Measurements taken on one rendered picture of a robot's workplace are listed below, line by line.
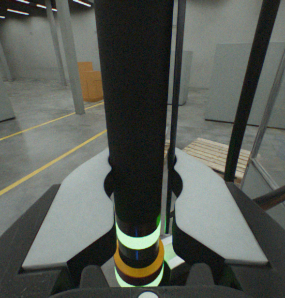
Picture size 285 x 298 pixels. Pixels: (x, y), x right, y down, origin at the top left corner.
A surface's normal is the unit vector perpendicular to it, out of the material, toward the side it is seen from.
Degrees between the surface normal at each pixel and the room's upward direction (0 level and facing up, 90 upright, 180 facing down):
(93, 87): 90
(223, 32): 90
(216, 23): 90
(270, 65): 90
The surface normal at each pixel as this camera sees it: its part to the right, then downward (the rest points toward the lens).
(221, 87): -0.40, 0.42
